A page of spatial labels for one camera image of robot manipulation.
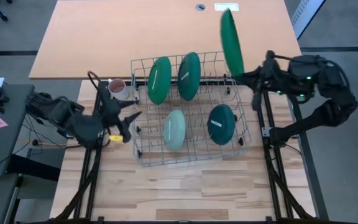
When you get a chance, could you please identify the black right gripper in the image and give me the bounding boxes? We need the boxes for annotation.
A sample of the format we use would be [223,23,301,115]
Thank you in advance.
[232,63,288,111]

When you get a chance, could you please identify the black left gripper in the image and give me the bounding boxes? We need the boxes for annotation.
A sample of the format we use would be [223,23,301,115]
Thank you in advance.
[99,97,143,144]

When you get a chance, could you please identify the pale green plate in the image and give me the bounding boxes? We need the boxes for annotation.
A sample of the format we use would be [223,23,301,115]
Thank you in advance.
[163,109,187,152]

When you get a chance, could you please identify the green bottom bowl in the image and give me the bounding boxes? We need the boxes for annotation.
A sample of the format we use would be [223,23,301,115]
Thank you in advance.
[219,8,245,77]

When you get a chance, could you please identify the dark green plate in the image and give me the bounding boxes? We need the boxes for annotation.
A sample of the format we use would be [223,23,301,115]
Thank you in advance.
[206,103,236,146]

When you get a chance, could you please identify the white mug pink inside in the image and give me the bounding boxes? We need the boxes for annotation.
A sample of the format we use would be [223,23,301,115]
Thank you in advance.
[107,78,131,101]

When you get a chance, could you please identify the orange laminate desk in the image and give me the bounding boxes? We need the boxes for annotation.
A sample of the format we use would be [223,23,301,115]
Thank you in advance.
[29,0,303,80]

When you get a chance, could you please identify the yellow rod black knob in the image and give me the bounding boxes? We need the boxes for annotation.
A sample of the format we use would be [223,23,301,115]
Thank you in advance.
[31,139,70,147]

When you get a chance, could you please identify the white desk label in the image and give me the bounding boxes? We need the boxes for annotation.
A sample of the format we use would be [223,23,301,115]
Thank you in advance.
[214,2,240,12]

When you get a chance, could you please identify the white vented panel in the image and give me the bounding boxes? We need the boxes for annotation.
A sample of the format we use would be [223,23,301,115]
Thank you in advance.
[290,0,326,39]

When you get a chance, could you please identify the dark grey side table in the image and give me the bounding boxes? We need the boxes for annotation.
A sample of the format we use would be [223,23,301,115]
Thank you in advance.
[0,83,36,179]

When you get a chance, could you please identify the grey side table leg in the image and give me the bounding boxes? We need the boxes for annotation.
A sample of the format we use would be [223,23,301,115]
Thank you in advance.
[3,174,24,224]

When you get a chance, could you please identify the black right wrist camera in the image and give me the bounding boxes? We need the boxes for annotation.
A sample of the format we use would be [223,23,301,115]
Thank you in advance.
[264,50,281,71]

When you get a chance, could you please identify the black camera cable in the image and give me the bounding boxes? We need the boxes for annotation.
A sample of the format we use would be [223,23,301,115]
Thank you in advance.
[87,70,103,91]

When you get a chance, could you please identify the grey wire dish rack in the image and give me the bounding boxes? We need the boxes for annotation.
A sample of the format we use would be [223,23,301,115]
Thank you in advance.
[131,51,253,168]

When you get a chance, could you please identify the black aluminium frame rails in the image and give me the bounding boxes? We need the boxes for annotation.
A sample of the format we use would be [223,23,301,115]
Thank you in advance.
[54,79,111,224]
[253,81,315,224]

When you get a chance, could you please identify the black arm base cable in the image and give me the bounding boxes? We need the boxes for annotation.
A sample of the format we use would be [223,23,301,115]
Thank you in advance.
[283,141,303,156]

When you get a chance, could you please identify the dark grey side rail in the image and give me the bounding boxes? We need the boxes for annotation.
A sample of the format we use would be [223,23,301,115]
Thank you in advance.
[287,93,329,221]

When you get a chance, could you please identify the black floor cables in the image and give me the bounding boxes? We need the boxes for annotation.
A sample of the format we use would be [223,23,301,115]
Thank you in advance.
[20,113,74,150]

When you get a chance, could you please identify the black aluminium frame crossbar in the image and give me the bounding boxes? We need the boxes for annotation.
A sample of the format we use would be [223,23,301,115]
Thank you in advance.
[17,216,358,224]

